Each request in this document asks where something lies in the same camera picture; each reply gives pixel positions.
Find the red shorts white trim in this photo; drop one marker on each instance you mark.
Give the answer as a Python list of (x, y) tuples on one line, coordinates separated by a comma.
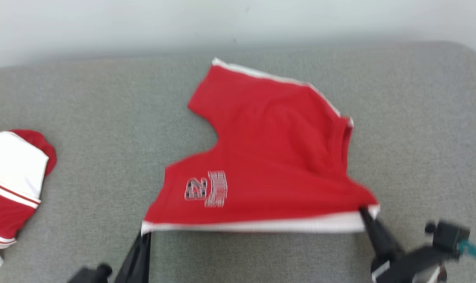
[(269, 157)]

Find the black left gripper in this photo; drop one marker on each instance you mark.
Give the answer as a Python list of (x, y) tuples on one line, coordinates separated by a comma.
[(92, 275)]

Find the grey fabric sofa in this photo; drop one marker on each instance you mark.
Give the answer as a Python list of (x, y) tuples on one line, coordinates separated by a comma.
[(84, 118)]

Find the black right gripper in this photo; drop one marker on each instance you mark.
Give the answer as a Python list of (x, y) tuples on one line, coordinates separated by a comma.
[(415, 263)]

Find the red white basketball jersey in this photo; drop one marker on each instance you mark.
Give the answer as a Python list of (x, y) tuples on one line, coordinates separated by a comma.
[(10, 177)]

